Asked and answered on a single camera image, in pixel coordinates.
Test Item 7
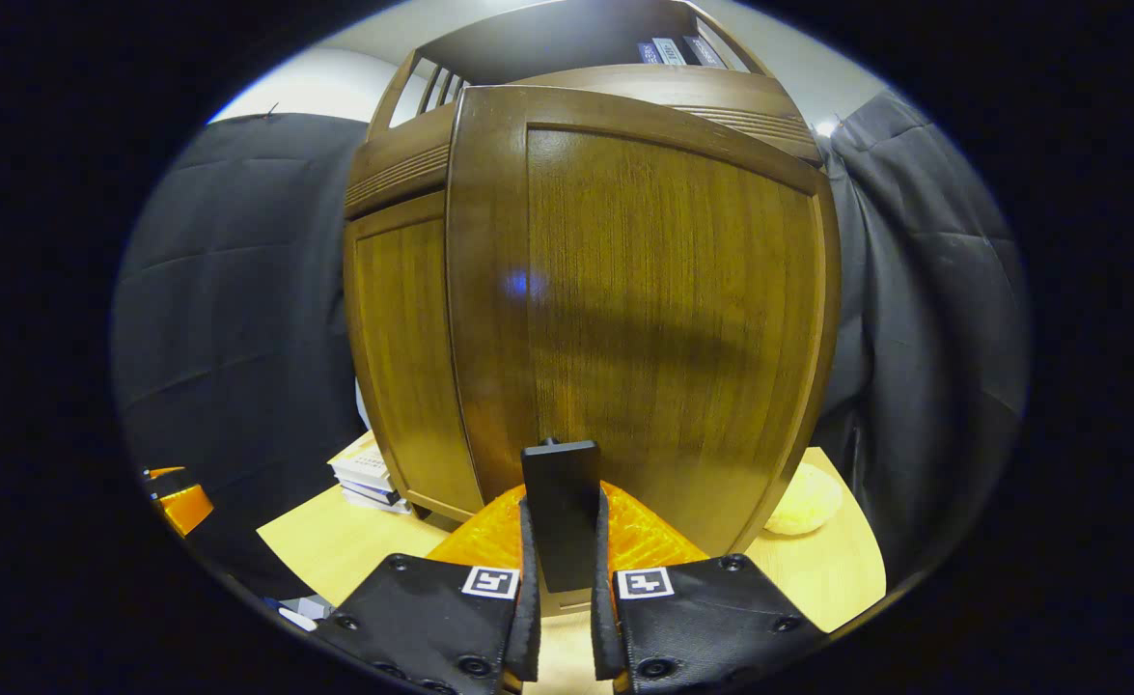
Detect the pale yellow round sponge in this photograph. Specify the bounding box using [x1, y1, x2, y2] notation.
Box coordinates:
[764, 461, 845, 537]

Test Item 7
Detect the thin white book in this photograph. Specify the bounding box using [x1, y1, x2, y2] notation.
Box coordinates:
[343, 487, 413, 514]

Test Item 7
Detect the small white device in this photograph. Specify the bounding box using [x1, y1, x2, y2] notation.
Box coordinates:
[263, 594, 336, 633]

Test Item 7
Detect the black door handle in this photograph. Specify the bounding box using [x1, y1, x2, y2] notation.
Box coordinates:
[520, 439, 602, 595]

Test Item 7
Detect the cream cover book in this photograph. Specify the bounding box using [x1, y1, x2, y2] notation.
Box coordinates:
[327, 431, 396, 481]

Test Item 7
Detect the grey spine book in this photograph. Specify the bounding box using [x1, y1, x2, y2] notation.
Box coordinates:
[335, 476, 401, 503]

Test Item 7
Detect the wooden double-door shoe cabinet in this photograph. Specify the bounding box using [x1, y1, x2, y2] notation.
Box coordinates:
[343, 0, 843, 619]

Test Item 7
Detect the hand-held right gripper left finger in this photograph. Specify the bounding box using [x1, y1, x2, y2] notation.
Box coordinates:
[311, 483, 543, 695]

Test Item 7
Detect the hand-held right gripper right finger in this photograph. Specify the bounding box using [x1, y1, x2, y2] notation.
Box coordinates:
[591, 483, 830, 695]

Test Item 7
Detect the wooden shoe cabinet door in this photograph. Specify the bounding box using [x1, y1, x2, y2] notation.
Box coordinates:
[343, 191, 485, 522]
[444, 85, 843, 559]

